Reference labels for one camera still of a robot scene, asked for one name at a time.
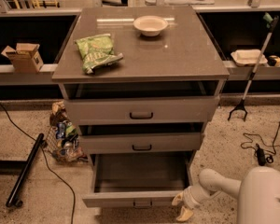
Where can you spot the reacher grabber tool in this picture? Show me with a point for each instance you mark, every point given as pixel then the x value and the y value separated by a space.
pixel 271 23

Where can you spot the white takeout container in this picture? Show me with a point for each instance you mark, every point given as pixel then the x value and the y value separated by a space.
pixel 247 57

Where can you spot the grey bottom drawer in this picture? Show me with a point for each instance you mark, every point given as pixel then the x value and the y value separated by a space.
pixel 139 180

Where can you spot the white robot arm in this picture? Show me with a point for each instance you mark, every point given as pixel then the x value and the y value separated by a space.
pixel 257 195

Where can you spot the grey middle drawer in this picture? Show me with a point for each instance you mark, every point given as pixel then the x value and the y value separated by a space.
pixel 153 137

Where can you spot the white paper bowl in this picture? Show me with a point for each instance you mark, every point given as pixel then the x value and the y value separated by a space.
pixel 150 25

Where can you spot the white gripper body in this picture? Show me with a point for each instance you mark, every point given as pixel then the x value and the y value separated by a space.
pixel 187 199

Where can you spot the wire basket with snacks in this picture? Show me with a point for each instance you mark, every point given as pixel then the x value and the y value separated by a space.
pixel 62 139

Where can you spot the grey drawer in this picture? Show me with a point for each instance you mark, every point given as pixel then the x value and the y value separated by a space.
pixel 153 137
pixel 142 102
pixel 139 180

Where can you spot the black pole on floor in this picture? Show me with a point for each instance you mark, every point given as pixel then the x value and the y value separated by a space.
pixel 14 196

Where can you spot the brown cardboard box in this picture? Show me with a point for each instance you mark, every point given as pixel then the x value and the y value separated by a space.
pixel 25 58

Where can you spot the yellow tape measure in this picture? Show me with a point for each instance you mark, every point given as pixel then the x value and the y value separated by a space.
pixel 273 60

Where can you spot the grey drawer cabinet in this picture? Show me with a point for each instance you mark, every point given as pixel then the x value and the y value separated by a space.
pixel 181 52

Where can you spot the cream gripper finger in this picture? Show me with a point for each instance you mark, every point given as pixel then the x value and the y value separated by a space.
pixel 177 199
pixel 185 214

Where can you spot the green chip bag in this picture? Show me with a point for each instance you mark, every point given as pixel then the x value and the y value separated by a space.
pixel 97 51

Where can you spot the grey top drawer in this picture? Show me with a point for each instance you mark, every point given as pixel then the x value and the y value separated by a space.
pixel 142 102

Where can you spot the black power adapter with cable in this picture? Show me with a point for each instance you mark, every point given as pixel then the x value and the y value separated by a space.
pixel 264 153

